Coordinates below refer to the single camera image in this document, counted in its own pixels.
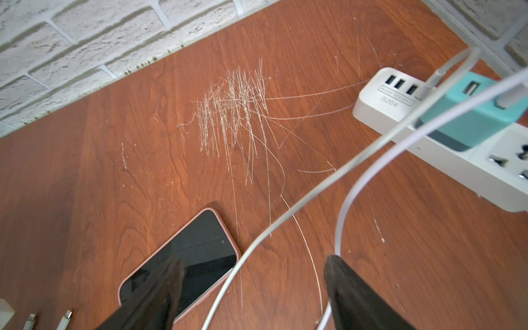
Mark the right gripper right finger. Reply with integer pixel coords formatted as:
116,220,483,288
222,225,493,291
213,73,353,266
324,255,414,329

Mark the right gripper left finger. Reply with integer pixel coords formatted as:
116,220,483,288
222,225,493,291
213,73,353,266
98,257,185,329

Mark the phone with pink case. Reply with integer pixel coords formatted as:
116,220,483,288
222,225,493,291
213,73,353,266
118,208,241,323

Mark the white power strip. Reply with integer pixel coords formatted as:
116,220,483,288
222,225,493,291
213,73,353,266
353,67,527,213

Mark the teal USB charger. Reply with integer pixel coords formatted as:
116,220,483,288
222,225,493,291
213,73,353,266
415,72,527,151

